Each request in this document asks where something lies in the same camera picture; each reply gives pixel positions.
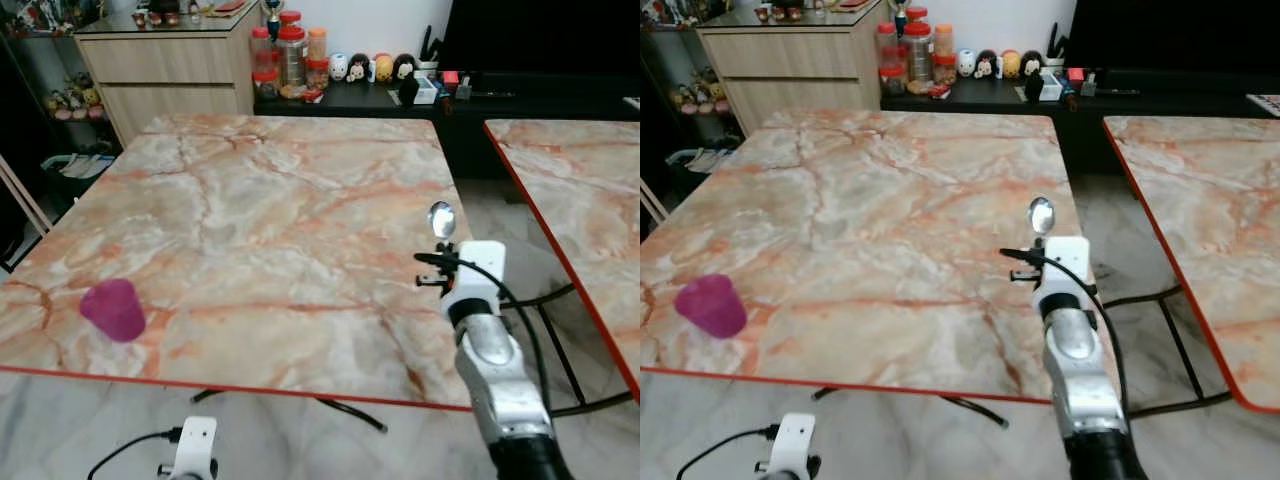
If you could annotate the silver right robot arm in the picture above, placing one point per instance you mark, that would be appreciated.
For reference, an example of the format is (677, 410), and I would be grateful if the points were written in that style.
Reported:
(1085, 385)
(500, 385)

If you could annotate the small white box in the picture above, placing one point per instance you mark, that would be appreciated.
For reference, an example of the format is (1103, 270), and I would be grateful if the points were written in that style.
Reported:
(1051, 88)
(427, 91)

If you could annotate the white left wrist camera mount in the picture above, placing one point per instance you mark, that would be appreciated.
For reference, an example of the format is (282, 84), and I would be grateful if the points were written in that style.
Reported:
(792, 440)
(195, 445)

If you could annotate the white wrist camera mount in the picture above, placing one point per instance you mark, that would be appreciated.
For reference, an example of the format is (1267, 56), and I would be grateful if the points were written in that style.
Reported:
(1068, 265)
(792, 440)
(483, 268)
(195, 445)

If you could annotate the small red box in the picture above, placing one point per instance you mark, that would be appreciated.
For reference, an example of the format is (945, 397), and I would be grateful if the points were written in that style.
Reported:
(1076, 74)
(450, 77)

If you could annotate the slim red-lid jar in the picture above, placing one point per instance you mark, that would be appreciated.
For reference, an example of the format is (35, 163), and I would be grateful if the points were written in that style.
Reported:
(260, 50)
(887, 45)

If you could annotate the black low console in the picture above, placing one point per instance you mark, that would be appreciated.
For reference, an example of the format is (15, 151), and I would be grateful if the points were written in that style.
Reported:
(1150, 105)

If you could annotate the small red-lid jar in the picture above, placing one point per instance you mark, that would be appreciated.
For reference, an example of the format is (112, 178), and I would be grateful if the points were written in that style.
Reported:
(944, 70)
(317, 75)

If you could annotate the white round figurine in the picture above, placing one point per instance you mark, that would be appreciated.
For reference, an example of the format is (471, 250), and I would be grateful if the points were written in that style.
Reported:
(965, 63)
(338, 67)

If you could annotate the purple plastic cup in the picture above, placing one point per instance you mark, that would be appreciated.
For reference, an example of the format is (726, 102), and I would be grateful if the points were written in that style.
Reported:
(113, 312)
(711, 307)

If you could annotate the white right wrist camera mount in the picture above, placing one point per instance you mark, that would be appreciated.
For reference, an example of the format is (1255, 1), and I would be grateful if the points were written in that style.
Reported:
(483, 268)
(1068, 265)

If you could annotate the orange-filled clear jar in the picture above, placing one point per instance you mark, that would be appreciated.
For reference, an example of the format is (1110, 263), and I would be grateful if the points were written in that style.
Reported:
(317, 44)
(943, 40)

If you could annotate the yellow round figurine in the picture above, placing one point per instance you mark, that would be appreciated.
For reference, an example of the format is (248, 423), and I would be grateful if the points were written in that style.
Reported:
(383, 67)
(1011, 63)

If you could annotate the dark shelf with toys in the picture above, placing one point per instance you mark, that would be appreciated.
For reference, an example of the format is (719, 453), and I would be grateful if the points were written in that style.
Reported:
(690, 90)
(60, 95)

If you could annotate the black television screen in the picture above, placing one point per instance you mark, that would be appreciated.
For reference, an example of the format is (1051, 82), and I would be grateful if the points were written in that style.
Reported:
(540, 35)
(1170, 32)

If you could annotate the silver metal spoon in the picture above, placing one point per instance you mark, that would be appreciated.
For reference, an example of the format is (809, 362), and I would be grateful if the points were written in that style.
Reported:
(441, 219)
(1041, 215)

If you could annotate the light wooden drawer cabinet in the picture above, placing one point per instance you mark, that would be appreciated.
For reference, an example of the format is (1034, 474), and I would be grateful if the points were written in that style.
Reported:
(800, 70)
(170, 75)

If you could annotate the tall red-lid snack jar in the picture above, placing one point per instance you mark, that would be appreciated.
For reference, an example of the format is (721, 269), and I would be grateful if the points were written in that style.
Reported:
(291, 60)
(917, 57)

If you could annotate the basket with papers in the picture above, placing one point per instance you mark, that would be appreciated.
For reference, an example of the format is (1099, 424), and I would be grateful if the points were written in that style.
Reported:
(78, 170)
(700, 162)

